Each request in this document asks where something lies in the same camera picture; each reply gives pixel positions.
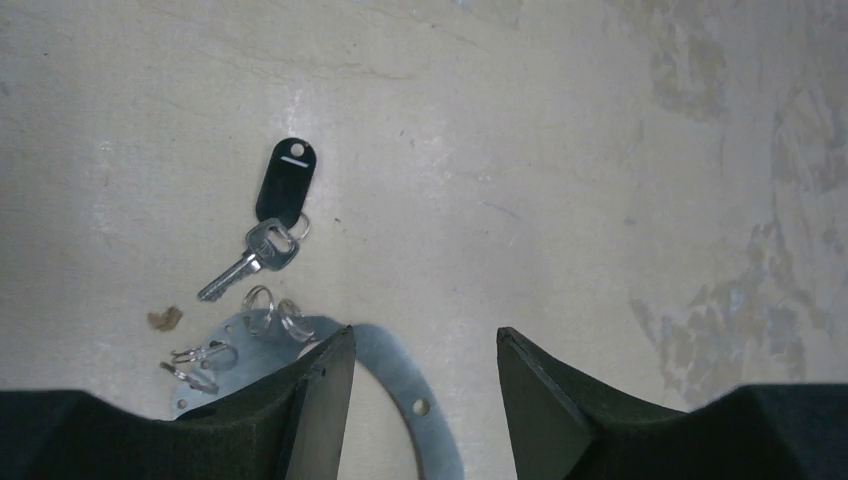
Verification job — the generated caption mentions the small split key ring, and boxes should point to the small split key ring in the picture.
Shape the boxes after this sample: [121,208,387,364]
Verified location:
[288,211,313,244]

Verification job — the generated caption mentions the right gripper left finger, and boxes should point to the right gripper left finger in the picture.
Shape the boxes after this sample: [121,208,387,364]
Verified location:
[1,327,355,479]

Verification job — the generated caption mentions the black key tag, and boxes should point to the black key tag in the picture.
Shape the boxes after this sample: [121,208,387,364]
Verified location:
[255,137,317,229]

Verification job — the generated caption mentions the silver key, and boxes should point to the silver key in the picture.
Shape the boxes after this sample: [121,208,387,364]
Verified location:
[197,218,300,302]

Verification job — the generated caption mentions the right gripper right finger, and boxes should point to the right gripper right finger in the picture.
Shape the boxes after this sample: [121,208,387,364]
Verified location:
[497,327,847,479]

